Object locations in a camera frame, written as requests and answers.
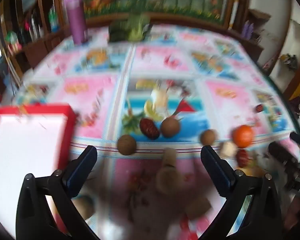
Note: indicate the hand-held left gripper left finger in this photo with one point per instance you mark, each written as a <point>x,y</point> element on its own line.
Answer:
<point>75,180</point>

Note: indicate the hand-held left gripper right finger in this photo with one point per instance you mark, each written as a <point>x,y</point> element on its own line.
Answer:
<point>215,177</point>

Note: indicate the red date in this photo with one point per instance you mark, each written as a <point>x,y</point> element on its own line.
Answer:
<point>258,108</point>
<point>148,128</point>
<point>242,156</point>

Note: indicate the orange tangerine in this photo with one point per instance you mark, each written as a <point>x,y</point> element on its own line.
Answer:
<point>243,136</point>

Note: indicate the red tray with white inside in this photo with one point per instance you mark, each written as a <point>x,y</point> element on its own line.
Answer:
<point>27,142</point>

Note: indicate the brown walnut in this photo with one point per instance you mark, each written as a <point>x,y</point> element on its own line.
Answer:
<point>126,144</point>
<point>208,137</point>
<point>170,127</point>

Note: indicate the small dark toy figure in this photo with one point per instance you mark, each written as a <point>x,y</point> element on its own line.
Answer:
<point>289,60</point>

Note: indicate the purple books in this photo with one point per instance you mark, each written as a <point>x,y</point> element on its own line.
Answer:
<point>247,30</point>

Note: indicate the wooden cabinet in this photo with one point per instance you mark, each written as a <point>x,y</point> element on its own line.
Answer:
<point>35,52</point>

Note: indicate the green and pink box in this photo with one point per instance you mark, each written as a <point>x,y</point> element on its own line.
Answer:
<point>13,41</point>

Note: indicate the purple bottle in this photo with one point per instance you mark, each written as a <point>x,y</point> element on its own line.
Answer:
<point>76,17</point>

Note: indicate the green bottle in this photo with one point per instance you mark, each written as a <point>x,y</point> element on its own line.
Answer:
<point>53,18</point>

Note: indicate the green leafy vegetable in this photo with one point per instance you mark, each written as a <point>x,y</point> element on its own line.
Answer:
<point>136,26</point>

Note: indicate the small wooden wall shelf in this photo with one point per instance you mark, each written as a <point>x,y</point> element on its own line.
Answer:
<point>258,13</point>

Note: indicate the framed garden wall painting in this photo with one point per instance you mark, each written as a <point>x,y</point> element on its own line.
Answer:
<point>177,0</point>

